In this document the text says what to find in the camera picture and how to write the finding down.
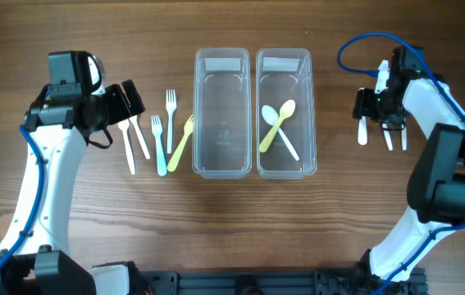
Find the white plastic spoon slanted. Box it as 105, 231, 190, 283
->
383, 129, 393, 151

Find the white plastic spoon wide handle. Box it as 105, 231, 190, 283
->
358, 116, 368, 146

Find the yellow plastic spoon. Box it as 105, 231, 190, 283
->
259, 100, 296, 152

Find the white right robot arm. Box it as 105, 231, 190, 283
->
351, 78, 465, 293

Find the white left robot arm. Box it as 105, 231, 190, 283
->
0, 80, 147, 294

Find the left clear plastic container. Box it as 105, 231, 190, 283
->
192, 48, 252, 179

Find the clear plastic container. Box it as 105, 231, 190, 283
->
192, 48, 252, 179
256, 48, 317, 179

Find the right clear plastic container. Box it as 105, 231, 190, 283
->
256, 48, 317, 179

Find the white plastic spoon in container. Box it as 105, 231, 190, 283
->
262, 105, 299, 161

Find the white plastic fork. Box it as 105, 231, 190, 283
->
117, 120, 135, 175
130, 116, 151, 160
166, 88, 177, 154

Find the white plastic fork leftmost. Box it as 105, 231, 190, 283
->
117, 120, 135, 175

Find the light blue plastic fork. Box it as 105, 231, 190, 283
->
151, 115, 167, 176

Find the white plastic fork upper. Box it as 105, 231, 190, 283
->
166, 88, 177, 154

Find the yellow plastic fork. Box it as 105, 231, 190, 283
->
167, 115, 194, 172

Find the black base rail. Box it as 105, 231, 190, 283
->
139, 268, 428, 295

